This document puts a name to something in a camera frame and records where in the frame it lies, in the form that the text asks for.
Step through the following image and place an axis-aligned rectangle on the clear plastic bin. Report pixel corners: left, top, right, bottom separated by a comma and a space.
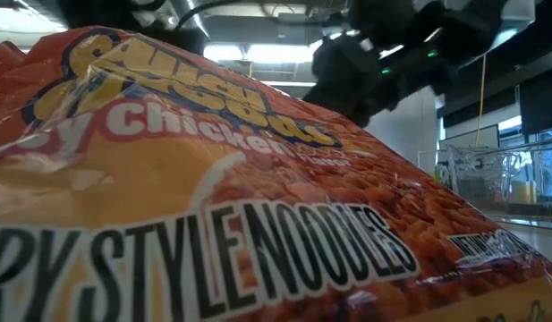
443, 133, 552, 232
416, 149, 445, 182

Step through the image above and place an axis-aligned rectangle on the black wall screen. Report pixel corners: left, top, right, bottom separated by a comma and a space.
519, 84, 552, 135

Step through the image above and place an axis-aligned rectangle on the thin yellow cable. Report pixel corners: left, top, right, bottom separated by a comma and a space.
475, 53, 488, 148

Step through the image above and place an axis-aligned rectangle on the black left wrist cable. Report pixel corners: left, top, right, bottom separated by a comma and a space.
175, 0, 242, 33

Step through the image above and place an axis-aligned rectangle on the round silver duct pipe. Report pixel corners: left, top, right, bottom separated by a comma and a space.
185, 0, 212, 39

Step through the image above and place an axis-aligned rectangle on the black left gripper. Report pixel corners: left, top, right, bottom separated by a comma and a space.
55, 0, 208, 55

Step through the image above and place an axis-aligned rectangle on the ceiling light tube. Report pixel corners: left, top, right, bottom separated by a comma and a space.
261, 80, 318, 89

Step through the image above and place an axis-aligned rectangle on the bright ceiling light panel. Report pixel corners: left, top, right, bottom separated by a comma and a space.
203, 42, 317, 64

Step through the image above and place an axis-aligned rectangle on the orange spicy chicken noodle pack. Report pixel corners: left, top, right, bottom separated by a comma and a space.
0, 25, 552, 322

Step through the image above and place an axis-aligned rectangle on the grey ceiling box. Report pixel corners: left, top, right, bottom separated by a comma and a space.
277, 12, 312, 23

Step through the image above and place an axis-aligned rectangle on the grey framed wall panel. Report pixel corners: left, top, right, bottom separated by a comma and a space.
438, 123, 500, 153

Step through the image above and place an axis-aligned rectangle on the silver ventilation duct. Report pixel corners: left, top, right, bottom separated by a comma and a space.
498, 0, 537, 50

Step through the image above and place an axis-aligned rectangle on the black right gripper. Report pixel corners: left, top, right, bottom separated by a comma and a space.
301, 0, 451, 128

